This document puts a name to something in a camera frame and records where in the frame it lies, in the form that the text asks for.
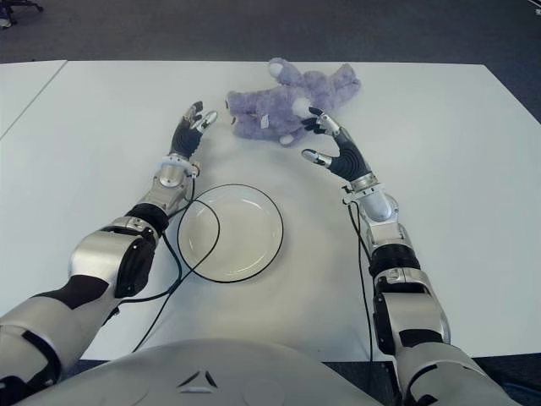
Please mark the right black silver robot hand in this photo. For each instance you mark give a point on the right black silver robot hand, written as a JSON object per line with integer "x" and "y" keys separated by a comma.
{"x": 348, "y": 158}

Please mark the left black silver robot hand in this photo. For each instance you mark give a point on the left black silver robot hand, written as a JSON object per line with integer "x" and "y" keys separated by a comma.
{"x": 184, "y": 141}

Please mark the purple plush doll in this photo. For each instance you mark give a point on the purple plush doll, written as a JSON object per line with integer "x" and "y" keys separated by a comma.
{"x": 279, "y": 105}

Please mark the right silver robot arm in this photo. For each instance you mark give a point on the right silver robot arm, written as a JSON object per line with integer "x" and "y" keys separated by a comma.
{"x": 406, "y": 304}

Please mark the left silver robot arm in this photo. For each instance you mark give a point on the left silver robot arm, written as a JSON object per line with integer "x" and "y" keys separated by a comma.
{"x": 101, "y": 254}

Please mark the white plate with black rim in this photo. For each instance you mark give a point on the white plate with black rim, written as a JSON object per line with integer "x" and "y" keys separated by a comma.
{"x": 241, "y": 237}

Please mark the black office chair base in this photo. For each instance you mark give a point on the black office chair base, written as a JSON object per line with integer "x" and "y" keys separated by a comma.
{"x": 25, "y": 5}

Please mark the white sneaker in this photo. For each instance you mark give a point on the white sneaker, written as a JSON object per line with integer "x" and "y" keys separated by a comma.
{"x": 5, "y": 24}

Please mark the grey robot torso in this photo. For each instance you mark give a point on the grey robot torso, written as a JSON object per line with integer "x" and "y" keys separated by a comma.
{"x": 203, "y": 372}

